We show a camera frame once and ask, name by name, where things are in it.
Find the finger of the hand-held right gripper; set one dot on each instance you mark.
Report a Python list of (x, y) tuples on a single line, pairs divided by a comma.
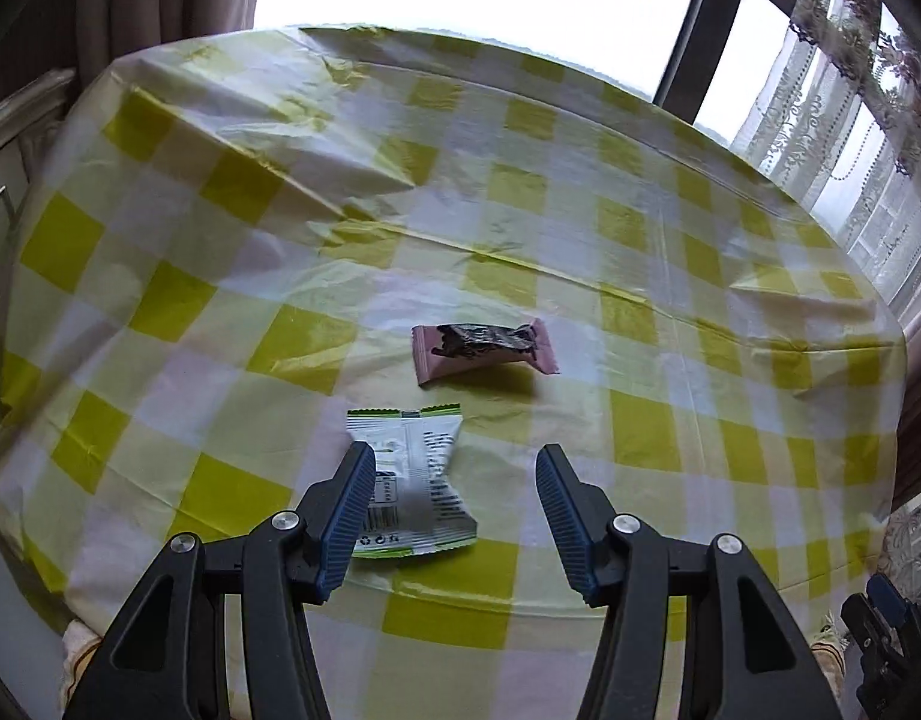
[(865, 626), (886, 596)]

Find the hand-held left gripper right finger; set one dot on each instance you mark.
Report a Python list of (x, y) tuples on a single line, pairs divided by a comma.
[(569, 525)]

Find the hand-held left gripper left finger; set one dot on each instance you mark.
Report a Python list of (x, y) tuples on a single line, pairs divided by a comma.
[(348, 525)]

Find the white green-edged snack packet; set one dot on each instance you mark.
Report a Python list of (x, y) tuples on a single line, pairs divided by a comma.
[(415, 480)]

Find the pink dark-print snack bar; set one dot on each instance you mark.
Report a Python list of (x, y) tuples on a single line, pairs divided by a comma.
[(479, 349)]

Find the pink drape curtain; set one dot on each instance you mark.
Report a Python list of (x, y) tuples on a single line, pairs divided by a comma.
[(918, 405)]

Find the yellow checked plastic tablecloth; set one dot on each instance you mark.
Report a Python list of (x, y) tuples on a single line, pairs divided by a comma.
[(505, 202)]

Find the white lace curtain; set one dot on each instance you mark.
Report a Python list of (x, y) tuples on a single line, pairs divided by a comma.
[(835, 127)]

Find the white carved cabinet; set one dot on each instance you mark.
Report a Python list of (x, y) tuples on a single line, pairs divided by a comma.
[(10, 165)]

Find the dark window frame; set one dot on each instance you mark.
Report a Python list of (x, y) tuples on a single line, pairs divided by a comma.
[(700, 37)]

